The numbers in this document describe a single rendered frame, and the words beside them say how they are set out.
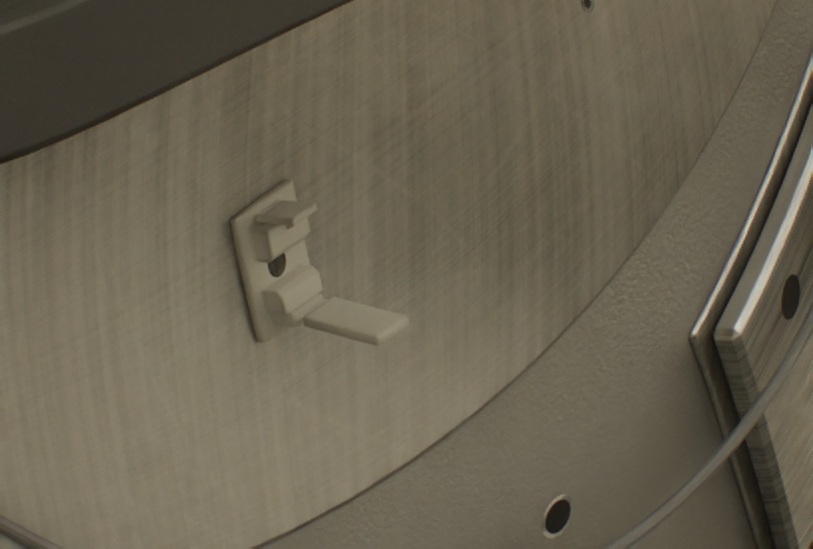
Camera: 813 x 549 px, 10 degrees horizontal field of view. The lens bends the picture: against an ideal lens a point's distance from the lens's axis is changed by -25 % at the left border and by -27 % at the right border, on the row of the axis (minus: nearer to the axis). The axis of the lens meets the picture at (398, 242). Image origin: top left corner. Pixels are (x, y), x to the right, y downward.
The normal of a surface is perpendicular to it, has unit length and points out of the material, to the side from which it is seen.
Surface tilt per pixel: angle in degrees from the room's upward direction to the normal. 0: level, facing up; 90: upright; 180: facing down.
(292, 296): 90
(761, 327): 90
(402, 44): 90
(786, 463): 90
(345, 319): 18
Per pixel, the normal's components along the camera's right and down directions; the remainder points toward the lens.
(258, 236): -0.60, 0.41
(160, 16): 0.78, 0.08
